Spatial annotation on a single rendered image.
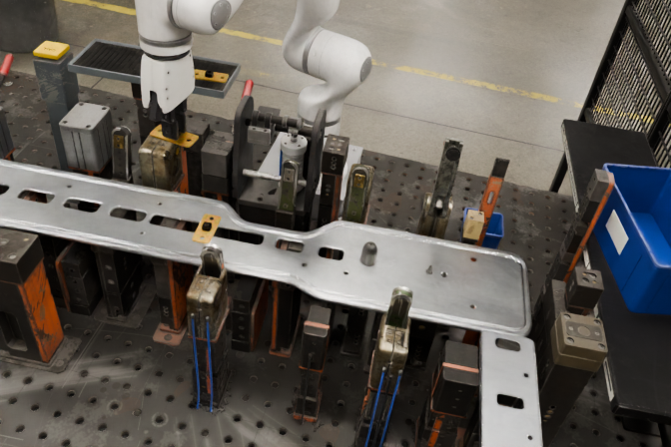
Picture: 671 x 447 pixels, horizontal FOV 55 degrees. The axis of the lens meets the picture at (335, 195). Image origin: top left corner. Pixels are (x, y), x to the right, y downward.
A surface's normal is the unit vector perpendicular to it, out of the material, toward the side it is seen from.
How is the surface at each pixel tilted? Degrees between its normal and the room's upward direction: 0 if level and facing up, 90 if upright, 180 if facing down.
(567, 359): 89
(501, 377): 0
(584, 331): 0
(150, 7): 90
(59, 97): 90
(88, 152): 90
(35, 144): 0
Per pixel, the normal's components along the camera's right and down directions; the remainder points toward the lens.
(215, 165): -0.18, 0.62
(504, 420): 0.10, -0.76
